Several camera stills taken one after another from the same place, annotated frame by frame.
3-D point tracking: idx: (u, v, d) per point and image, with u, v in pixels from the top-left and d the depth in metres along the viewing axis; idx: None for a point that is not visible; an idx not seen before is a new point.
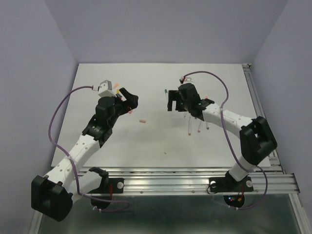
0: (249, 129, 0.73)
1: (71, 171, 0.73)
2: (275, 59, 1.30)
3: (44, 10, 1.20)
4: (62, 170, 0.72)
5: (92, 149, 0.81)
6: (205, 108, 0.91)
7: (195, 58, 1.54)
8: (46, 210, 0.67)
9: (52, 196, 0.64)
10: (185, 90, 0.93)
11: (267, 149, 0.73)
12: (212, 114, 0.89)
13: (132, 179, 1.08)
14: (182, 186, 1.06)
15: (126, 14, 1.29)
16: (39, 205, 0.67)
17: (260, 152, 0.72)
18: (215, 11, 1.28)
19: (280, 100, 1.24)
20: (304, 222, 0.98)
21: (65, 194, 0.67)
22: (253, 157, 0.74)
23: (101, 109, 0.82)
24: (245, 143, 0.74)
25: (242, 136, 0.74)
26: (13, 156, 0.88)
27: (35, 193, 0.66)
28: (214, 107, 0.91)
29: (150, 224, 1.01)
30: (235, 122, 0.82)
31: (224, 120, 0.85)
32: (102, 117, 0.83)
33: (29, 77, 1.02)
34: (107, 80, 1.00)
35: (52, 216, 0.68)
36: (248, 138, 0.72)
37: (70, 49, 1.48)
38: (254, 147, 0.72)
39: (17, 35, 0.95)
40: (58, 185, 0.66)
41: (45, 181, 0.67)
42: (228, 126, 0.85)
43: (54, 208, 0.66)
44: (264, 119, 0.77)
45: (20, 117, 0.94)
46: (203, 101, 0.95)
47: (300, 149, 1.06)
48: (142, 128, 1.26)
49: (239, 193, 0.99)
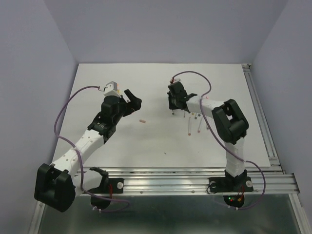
0: (220, 109, 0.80)
1: (77, 161, 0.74)
2: (274, 60, 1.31)
3: (44, 10, 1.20)
4: (68, 160, 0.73)
5: (97, 143, 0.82)
6: (188, 100, 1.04)
7: (194, 58, 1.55)
8: (50, 200, 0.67)
9: (57, 183, 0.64)
10: (172, 86, 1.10)
11: (239, 127, 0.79)
12: (194, 104, 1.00)
13: (132, 179, 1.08)
14: (182, 186, 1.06)
15: (126, 15, 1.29)
16: (43, 195, 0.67)
17: (231, 129, 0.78)
18: (215, 11, 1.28)
19: (280, 100, 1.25)
20: (304, 222, 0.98)
21: (69, 182, 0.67)
22: (226, 135, 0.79)
23: (106, 107, 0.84)
24: (217, 123, 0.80)
25: (215, 116, 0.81)
26: (13, 156, 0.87)
27: (41, 182, 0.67)
28: (196, 98, 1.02)
29: (150, 225, 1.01)
30: (210, 107, 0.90)
31: (202, 106, 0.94)
32: (107, 114, 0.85)
33: (29, 76, 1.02)
34: (113, 81, 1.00)
35: (56, 207, 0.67)
36: (219, 117, 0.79)
37: (70, 49, 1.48)
38: (225, 126, 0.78)
39: (16, 34, 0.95)
40: (64, 174, 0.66)
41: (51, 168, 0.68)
42: (207, 111, 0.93)
43: (59, 198, 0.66)
44: (234, 101, 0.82)
45: (20, 117, 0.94)
46: (187, 95, 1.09)
47: (299, 149, 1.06)
48: (142, 128, 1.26)
49: (239, 193, 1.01)
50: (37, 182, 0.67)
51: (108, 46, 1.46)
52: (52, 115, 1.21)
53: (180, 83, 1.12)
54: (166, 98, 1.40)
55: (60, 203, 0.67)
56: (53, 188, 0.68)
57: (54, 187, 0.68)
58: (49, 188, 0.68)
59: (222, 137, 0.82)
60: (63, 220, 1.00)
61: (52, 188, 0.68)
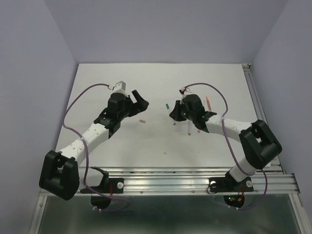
0: (248, 132, 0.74)
1: (83, 150, 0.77)
2: (274, 59, 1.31)
3: (44, 10, 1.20)
4: (74, 148, 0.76)
5: (102, 136, 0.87)
6: (208, 120, 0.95)
7: (194, 58, 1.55)
8: (55, 187, 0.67)
9: (64, 169, 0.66)
10: (191, 102, 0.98)
11: (271, 151, 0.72)
12: (215, 124, 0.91)
13: (132, 179, 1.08)
14: (182, 186, 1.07)
15: (126, 15, 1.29)
16: (48, 182, 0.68)
17: (263, 154, 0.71)
18: (215, 11, 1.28)
19: (280, 100, 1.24)
20: (304, 222, 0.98)
21: (76, 169, 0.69)
22: (256, 161, 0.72)
23: (114, 102, 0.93)
24: (246, 146, 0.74)
25: (243, 139, 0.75)
26: (13, 156, 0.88)
27: (47, 168, 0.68)
28: (216, 117, 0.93)
29: (150, 225, 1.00)
30: (235, 127, 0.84)
31: (224, 127, 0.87)
32: (113, 109, 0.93)
33: (29, 76, 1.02)
34: (122, 81, 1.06)
35: (60, 195, 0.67)
36: (248, 140, 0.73)
37: (70, 49, 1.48)
38: (255, 149, 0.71)
39: (16, 33, 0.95)
40: (70, 160, 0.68)
41: (58, 156, 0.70)
42: (231, 133, 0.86)
43: (64, 185, 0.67)
44: (264, 122, 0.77)
45: (20, 117, 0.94)
46: (206, 113, 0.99)
47: (300, 149, 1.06)
48: (142, 128, 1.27)
49: (239, 193, 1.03)
50: (44, 169, 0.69)
51: (108, 46, 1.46)
52: (52, 115, 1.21)
53: (198, 98, 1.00)
54: (166, 98, 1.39)
55: (65, 190, 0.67)
56: (58, 176, 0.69)
57: (59, 175, 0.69)
58: (54, 176, 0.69)
59: (250, 162, 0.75)
60: (63, 220, 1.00)
61: (58, 176, 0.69)
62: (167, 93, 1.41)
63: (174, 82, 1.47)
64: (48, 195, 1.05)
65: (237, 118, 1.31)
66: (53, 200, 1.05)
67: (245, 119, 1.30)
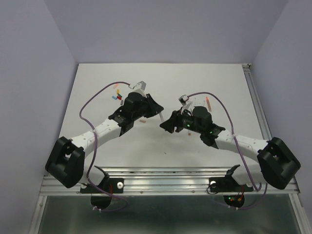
0: (267, 153, 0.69)
1: (93, 143, 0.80)
2: (274, 60, 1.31)
3: (44, 10, 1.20)
4: (85, 139, 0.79)
5: (113, 132, 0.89)
6: (216, 136, 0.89)
7: (194, 58, 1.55)
8: (59, 172, 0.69)
9: (72, 157, 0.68)
10: (201, 118, 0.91)
11: (291, 171, 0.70)
12: (225, 141, 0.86)
13: (132, 179, 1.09)
14: (183, 186, 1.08)
15: (126, 15, 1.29)
16: (54, 167, 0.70)
17: (283, 176, 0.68)
18: (216, 11, 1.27)
19: (280, 100, 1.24)
20: (304, 222, 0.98)
21: (83, 159, 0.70)
22: (276, 182, 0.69)
23: (130, 102, 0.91)
24: (265, 169, 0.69)
25: (260, 161, 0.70)
26: (13, 156, 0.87)
27: (56, 153, 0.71)
28: (226, 134, 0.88)
29: (150, 225, 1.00)
30: (250, 146, 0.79)
31: (238, 146, 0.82)
32: (128, 108, 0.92)
33: (29, 76, 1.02)
34: (143, 81, 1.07)
35: (63, 182, 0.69)
36: (268, 162, 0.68)
37: (70, 49, 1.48)
38: (276, 171, 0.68)
39: (16, 33, 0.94)
40: (79, 150, 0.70)
41: (68, 143, 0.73)
42: (245, 151, 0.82)
43: (68, 172, 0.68)
44: (280, 139, 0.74)
45: (20, 117, 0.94)
46: (214, 128, 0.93)
47: (299, 149, 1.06)
48: (142, 128, 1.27)
49: (239, 193, 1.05)
50: (52, 153, 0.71)
51: (108, 46, 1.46)
52: (52, 115, 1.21)
53: (206, 111, 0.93)
54: (166, 98, 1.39)
55: (67, 177, 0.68)
56: (64, 163, 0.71)
57: (66, 163, 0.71)
58: (61, 162, 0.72)
59: (268, 182, 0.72)
60: (62, 220, 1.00)
61: (64, 163, 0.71)
62: (167, 93, 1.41)
63: (174, 82, 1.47)
64: (48, 195, 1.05)
65: (237, 118, 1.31)
66: (53, 200, 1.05)
67: (245, 120, 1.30)
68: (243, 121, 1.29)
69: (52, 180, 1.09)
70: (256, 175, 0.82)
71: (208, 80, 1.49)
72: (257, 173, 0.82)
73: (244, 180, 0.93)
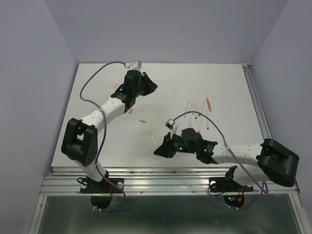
0: (265, 158, 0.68)
1: (102, 120, 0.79)
2: (274, 60, 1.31)
3: (44, 9, 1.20)
4: (94, 118, 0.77)
5: (119, 109, 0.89)
6: (212, 154, 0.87)
7: (195, 58, 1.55)
8: (75, 151, 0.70)
9: (86, 134, 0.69)
10: (192, 141, 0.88)
11: (293, 166, 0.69)
12: (222, 156, 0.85)
13: (132, 179, 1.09)
14: (183, 186, 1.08)
15: (126, 14, 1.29)
16: (70, 147, 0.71)
17: (288, 174, 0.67)
18: (216, 10, 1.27)
19: (280, 100, 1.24)
20: (304, 222, 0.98)
21: (96, 135, 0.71)
22: (285, 182, 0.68)
23: (130, 78, 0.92)
24: (270, 172, 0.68)
25: (263, 167, 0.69)
26: (13, 156, 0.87)
27: (69, 135, 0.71)
28: (220, 148, 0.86)
29: (150, 225, 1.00)
30: (247, 154, 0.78)
31: (235, 157, 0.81)
32: (129, 85, 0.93)
33: (29, 76, 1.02)
34: (138, 60, 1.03)
35: (80, 161, 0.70)
36: (271, 166, 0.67)
37: (70, 49, 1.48)
38: (282, 172, 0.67)
39: (15, 33, 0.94)
40: (91, 127, 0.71)
41: (79, 124, 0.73)
42: (243, 160, 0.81)
43: (85, 149, 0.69)
44: (272, 139, 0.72)
45: (20, 116, 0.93)
46: (207, 145, 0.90)
47: (299, 149, 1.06)
48: (141, 128, 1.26)
49: (239, 193, 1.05)
50: (65, 135, 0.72)
51: (108, 46, 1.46)
52: (52, 115, 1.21)
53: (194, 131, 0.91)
54: (166, 98, 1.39)
55: (84, 156, 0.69)
56: (79, 143, 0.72)
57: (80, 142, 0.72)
58: (75, 142, 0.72)
59: (278, 183, 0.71)
60: (62, 220, 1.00)
61: (78, 143, 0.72)
62: (167, 93, 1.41)
63: (174, 82, 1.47)
64: (48, 195, 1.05)
65: (237, 118, 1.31)
66: (53, 200, 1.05)
67: (245, 120, 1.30)
68: (244, 121, 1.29)
69: (52, 180, 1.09)
70: (259, 176, 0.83)
71: (208, 80, 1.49)
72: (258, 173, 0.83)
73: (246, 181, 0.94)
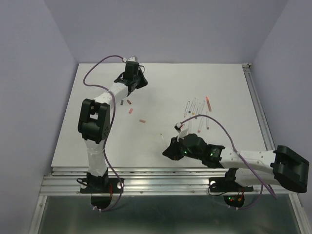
0: (282, 166, 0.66)
1: (111, 100, 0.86)
2: (274, 59, 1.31)
3: (44, 9, 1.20)
4: (105, 98, 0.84)
5: (123, 91, 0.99)
6: (221, 159, 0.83)
7: (194, 58, 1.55)
8: (91, 128, 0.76)
9: (101, 111, 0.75)
10: (196, 146, 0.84)
11: (304, 172, 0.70)
12: (231, 161, 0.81)
13: (132, 179, 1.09)
14: (182, 186, 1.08)
15: (125, 14, 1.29)
16: (86, 125, 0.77)
17: (301, 181, 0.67)
18: (215, 10, 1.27)
19: (280, 100, 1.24)
20: (304, 222, 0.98)
21: (109, 112, 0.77)
22: (297, 188, 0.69)
23: (131, 65, 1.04)
24: (283, 180, 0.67)
25: (278, 175, 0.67)
26: (13, 155, 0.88)
27: (84, 112, 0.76)
28: (228, 153, 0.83)
29: (149, 225, 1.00)
30: (260, 162, 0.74)
31: (247, 163, 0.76)
32: (130, 71, 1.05)
33: (29, 76, 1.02)
34: (134, 55, 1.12)
35: (97, 137, 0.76)
36: (287, 175, 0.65)
37: (70, 49, 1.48)
38: (296, 180, 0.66)
39: (15, 33, 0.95)
40: (104, 104, 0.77)
41: (92, 103, 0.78)
42: (255, 167, 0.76)
43: (100, 125, 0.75)
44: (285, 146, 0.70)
45: (20, 116, 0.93)
46: (213, 149, 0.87)
47: (299, 149, 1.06)
48: (141, 128, 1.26)
49: (239, 193, 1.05)
50: (81, 114, 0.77)
51: (108, 46, 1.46)
52: (52, 115, 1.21)
53: (197, 136, 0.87)
54: (166, 98, 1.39)
55: (100, 132, 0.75)
56: (94, 120, 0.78)
57: (94, 120, 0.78)
58: (90, 120, 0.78)
59: (287, 188, 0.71)
60: (62, 220, 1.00)
61: (93, 121, 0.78)
62: (167, 93, 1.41)
63: (174, 82, 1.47)
64: (48, 195, 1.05)
65: (237, 118, 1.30)
66: (53, 200, 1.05)
67: (245, 120, 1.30)
68: (244, 121, 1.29)
69: (52, 180, 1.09)
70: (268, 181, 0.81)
71: (208, 80, 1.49)
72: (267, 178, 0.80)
73: (248, 182, 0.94)
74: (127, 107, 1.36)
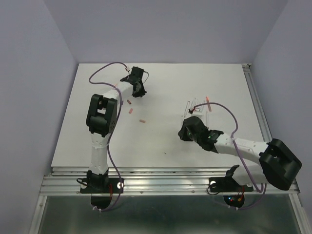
0: (268, 156, 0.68)
1: (118, 96, 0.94)
2: (274, 60, 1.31)
3: (44, 9, 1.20)
4: (111, 94, 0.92)
5: (128, 89, 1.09)
6: (216, 141, 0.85)
7: (195, 58, 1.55)
8: (99, 123, 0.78)
9: (109, 105, 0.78)
10: (192, 125, 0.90)
11: (294, 170, 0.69)
12: (225, 146, 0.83)
13: (132, 179, 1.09)
14: (182, 186, 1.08)
15: (125, 14, 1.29)
16: (94, 119, 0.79)
17: (287, 177, 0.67)
18: (215, 10, 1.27)
19: (280, 100, 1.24)
20: (304, 222, 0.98)
21: (116, 107, 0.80)
22: (282, 184, 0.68)
23: (137, 68, 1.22)
24: (268, 171, 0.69)
25: (263, 164, 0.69)
26: (13, 156, 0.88)
27: (92, 107, 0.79)
28: (224, 138, 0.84)
29: (149, 224, 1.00)
30: (251, 149, 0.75)
31: (238, 149, 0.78)
32: (136, 73, 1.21)
33: (29, 76, 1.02)
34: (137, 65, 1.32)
35: (105, 130, 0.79)
36: (271, 166, 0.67)
37: (70, 49, 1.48)
38: (281, 173, 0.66)
39: (15, 33, 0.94)
40: (112, 99, 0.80)
41: (101, 98, 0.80)
42: (245, 155, 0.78)
43: (107, 119, 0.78)
44: (280, 140, 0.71)
45: (20, 116, 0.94)
46: (212, 133, 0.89)
47: (299, 149, 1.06)
48: (141, 128, 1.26)
49: (239, 193, 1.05)
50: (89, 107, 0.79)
51: (108, 46, 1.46)
52: (52, 115, 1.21)
53: (198, 118, 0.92)
54: (166, 98, 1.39)
55: (108, 126, 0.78)
56: (102, 115, 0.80)
57: (103, 114, 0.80)
58: (98, 114, 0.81)
59: (273, 184, 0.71)
60: (62, 220, 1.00)
61: (101, 115, 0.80)
62: (167, 93, 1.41)
63: (174, 82, 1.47)
64: (48, 195, 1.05)
65: (237, 118, 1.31)
66: (53, 200, 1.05)
67: (245, 120, 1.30)
68: (244, 121, 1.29)
69: (52, 180, 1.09)
70: (259, 177, 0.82)
71: (208, 80, 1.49)
72: (259, 174, 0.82)
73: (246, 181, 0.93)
74: (127, 107, 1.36)
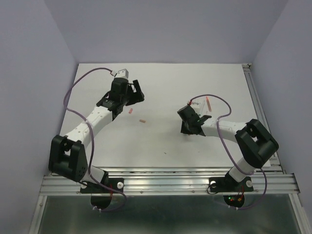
0: (244, 133, 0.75)
1: (88, 133, 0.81)
2: (274, 60, 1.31)
3: (44, 9, 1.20)
4: (80, 131, 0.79)
5: (105, 118, 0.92)
6: (203, 123, 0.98)
7: (194, 58, 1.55)
8: (64, 169, 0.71)
9: (72, 151, 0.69)
10: (184, 112, 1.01)
11: (268, 150, 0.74)
12: (210, 127, 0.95)
13: (132, 179, 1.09)
14: (182, 186, 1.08)
15: (125, 14, 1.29)
16: (58, 165, 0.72)
17: (261, 154, 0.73)
18: (215, 10, 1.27)
19: (280, 100, 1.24)
20: (304, 222, 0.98)
21: (83, 151, 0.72)
22: (256, 161, 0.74)
23: (117, 84, 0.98)
24: (243, 147, 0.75)
25: (238, 140, 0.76)
26: (13, 156, 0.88)
27: (55, 153, 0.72)
28: (211, 121, 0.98)
29: (149, 224, 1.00)
30: (230, 128, 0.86)
31: (220, 129, 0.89)
32: (117, 91, 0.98)
33: (28, 75, 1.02)
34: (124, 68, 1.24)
35: (71, 178, 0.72)
36: (245, 140, 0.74)
37: (70, 49, 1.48)
38: (254, 148, 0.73)
39: (15, 33, 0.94)
40: (77, 143, 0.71)
41: (64, 140, 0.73)
42: (226, 134, 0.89)
43: (72, 167, 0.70)
44: (258, 121, 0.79)
45: (20, 117, 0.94)
46: (201, 118, 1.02)
47: (299, 149, 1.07)
48: (141, 128, 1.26)
49: (239, 193, 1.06)
50: (52, 152, 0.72)
51: (107, 46, 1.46)
52: (52, 115, 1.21)
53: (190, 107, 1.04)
54: (166, 98, 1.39)
55: (74, 173, 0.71)
56: (67, 160, 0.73)
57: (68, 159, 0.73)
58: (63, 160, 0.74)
59: (249, 162, 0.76)
60: (62, 220, 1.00)
61: (67, 159, 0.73)
62: (167, 93, 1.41)
63: (174, 82, 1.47)
64: (48, 195, 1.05)
65: (237, 118, 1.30)
66: (53, 200, 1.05)
67: (245, 120, 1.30)
68: (244, 121, 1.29)
69: (52, 180, 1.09)
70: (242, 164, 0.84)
71: (208, 79, 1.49)
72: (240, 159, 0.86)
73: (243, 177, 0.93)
74: (127, 107, 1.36)
